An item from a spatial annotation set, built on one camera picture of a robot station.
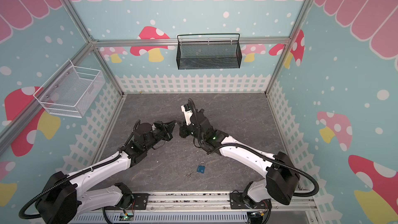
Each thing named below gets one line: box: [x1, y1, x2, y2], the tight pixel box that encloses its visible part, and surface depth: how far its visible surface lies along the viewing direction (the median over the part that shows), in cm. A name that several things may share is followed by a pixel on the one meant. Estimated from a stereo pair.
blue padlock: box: [196, 161, 206, 174], surface depth 85 cm
